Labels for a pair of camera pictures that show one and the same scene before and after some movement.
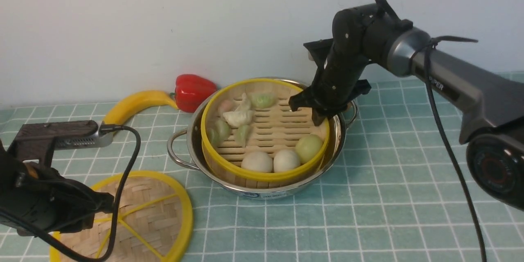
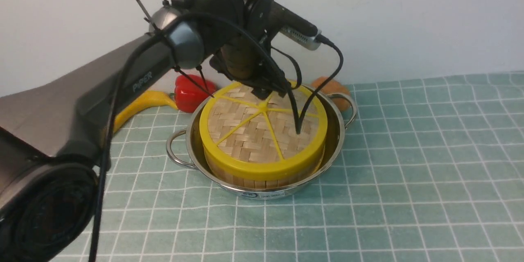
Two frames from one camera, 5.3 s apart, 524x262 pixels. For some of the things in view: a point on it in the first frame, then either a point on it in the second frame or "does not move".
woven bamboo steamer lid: [154, 222] -> [246, 140]
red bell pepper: [190, 91] does not move
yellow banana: [123, 106] does not move
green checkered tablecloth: [407, 193] does not move
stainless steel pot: [185, 146] does not move
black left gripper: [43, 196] -> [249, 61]
